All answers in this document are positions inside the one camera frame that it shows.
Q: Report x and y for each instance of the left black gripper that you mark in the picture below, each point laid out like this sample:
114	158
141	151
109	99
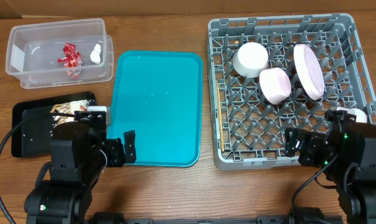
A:
115	158

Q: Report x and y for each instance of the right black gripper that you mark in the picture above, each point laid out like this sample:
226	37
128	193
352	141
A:
312	147

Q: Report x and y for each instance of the pile of food scraps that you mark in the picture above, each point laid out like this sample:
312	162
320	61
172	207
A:
68	108

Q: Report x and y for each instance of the white plate with food scraps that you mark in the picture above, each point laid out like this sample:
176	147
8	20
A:
309	71

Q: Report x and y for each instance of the white paper cup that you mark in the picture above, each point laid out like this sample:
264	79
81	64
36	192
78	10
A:
361	117

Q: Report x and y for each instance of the wooden chopstick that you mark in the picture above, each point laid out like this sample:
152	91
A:
222	146

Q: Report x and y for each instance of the white wrapper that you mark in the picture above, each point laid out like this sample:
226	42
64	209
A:
95	55

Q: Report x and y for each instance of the white bowl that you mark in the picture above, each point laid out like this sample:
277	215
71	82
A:
250	59

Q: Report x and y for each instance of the red foil wrapper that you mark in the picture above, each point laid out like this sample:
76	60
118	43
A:
72	59

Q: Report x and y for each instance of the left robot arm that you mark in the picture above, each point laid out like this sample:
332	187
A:
80	151

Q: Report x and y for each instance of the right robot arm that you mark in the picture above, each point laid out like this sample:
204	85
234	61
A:
346	154

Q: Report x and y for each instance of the grey dishwasher rack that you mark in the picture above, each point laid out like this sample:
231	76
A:
253	128

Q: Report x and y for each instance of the teal serving tray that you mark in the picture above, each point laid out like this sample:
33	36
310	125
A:
158	95

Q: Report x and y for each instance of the black plastic tray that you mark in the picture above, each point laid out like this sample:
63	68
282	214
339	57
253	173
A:
33	138

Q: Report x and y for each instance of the clear plastic bin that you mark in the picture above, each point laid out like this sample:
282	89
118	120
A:
33	50

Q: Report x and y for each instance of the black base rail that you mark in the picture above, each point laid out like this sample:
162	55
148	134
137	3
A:
106	217

